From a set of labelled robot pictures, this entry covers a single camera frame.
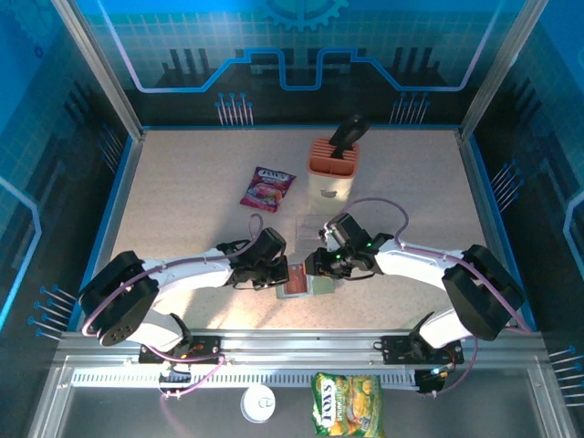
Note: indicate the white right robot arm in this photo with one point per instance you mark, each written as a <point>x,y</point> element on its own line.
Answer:
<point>410,262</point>

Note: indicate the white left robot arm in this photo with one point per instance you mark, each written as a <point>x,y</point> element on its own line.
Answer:
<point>191,270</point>

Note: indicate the beige knife block orange top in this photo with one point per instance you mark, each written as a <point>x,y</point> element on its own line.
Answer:
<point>328,191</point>

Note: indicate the purple Fox's candy bag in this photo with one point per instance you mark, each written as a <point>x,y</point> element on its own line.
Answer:
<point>268,189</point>

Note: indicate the white round lid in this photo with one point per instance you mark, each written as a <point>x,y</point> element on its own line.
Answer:
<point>258,403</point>

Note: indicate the green Fox's candy bag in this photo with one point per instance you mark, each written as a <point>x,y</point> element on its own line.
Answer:
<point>349,406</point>

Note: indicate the aluminium front rail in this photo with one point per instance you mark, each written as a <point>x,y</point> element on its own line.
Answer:
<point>296,347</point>

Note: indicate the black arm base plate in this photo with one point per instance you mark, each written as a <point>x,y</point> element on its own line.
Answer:
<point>397,349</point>
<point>205,349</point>

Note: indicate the aluminium frame post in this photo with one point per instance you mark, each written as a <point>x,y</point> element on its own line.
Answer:
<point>99,68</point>
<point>502,68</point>

